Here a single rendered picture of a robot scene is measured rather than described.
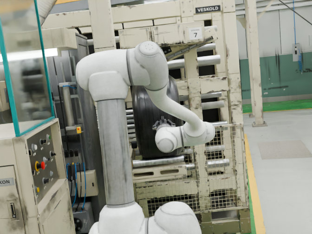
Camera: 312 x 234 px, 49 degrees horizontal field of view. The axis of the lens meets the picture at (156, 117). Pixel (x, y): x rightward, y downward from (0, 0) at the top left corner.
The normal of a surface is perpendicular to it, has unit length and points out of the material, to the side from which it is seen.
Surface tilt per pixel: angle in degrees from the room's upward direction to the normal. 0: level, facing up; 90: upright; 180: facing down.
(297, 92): 90
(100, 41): 90
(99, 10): 90
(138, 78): 135
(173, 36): 90
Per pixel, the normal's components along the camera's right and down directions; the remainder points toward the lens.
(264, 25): -0.21, 0.17
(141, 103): -0.30, -0.26
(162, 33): 0.01, 0.14
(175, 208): 0.00, -0.99
